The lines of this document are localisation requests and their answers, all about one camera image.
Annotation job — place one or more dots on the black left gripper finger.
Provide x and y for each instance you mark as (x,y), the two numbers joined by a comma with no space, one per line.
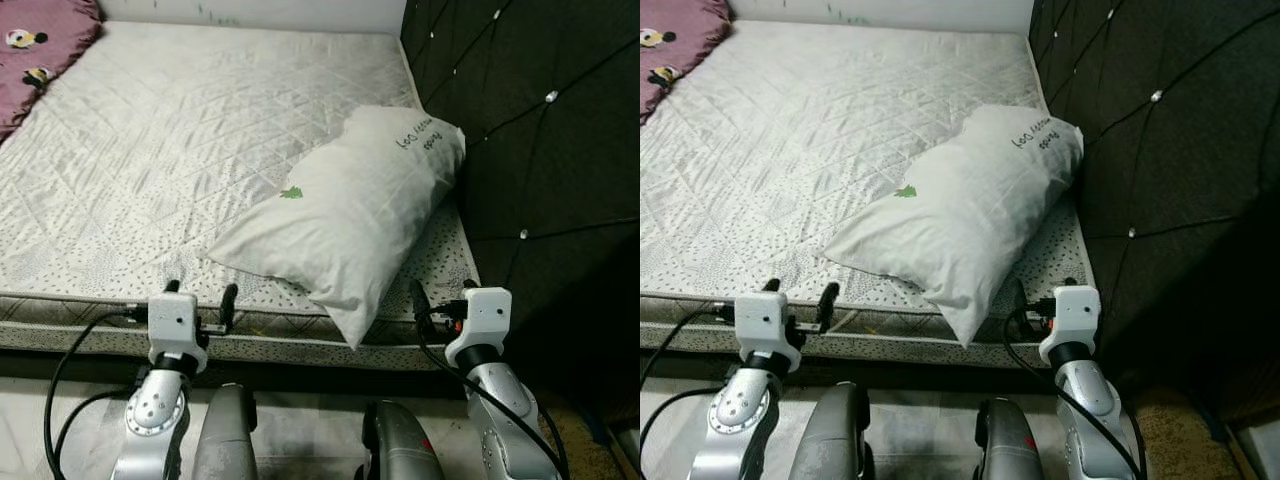
(770,287)
(171,288)
(829,305)
(229,305)

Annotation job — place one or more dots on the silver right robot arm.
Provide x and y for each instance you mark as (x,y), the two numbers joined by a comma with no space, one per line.
(1090,420)
(500,420)

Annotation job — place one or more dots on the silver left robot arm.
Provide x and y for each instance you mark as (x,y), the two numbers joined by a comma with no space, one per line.
(740,420)
(155,420)

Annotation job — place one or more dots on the white pillow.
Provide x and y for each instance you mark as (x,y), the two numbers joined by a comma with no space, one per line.
(970,220)
(350,220)

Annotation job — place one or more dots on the grey left robot leg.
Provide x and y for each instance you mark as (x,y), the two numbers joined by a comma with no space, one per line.
(835,435)
(225,435)

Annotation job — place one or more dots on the grey robot leg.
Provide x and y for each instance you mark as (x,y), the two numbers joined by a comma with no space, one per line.
(1010,445)
(400,445)
(835,435)
(225,435)

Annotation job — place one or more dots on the grey right robot leg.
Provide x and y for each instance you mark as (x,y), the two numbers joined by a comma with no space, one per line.
(400,445)
(1010,445)

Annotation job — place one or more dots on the grey quilted mattress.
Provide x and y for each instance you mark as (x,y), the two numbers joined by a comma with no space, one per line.
(200,150)
(820,150)

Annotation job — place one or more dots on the dark tufted headboard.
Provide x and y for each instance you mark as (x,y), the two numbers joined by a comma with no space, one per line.
(550,150)
(1180,150)

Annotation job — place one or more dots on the brown floor mat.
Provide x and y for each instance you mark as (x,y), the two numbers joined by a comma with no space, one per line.
(1185,440)
(580,445)

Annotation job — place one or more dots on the purple duck print quilt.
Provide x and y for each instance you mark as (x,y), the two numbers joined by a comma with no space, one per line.
(680,50)
(40,60)

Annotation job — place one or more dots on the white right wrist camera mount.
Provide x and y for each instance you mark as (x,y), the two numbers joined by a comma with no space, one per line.
(485,315)
(1075,312)

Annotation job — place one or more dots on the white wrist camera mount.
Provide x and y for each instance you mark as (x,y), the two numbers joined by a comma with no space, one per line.
(762,320)
(485,315)
(1075,312)
(172,320)

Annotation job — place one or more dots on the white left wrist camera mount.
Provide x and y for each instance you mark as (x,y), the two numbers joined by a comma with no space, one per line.
(762,320)
(172,320)

